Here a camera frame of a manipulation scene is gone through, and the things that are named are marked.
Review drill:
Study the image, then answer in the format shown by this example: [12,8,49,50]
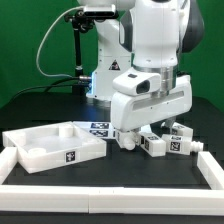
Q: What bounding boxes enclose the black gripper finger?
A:
[165,117,176,129]

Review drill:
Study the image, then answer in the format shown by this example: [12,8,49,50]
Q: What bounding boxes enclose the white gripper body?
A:
[110,75,192,132]

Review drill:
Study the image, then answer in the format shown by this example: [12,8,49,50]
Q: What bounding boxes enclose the white square tabletop part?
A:
[2,122,106,173]

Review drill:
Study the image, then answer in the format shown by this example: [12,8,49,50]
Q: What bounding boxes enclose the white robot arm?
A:
[78,0,204,133]

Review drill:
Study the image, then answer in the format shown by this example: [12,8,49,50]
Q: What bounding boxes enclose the white AprilTag sheet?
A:
[74,121,115,139]

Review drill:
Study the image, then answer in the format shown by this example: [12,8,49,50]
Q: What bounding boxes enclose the white U-shaped fence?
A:
[0,147,224,216]

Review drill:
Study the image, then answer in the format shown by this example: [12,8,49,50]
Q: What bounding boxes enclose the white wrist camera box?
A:
[113,68,161,96]

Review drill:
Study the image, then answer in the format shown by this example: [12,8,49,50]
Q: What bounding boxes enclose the black cables at base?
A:
[9,77,93,104]

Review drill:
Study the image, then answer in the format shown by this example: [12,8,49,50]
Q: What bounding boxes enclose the black camera on pole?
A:
[64,6,118,95]

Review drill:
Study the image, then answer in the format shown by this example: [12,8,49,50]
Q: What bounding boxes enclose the grey camera cable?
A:
[35,5,84,79]

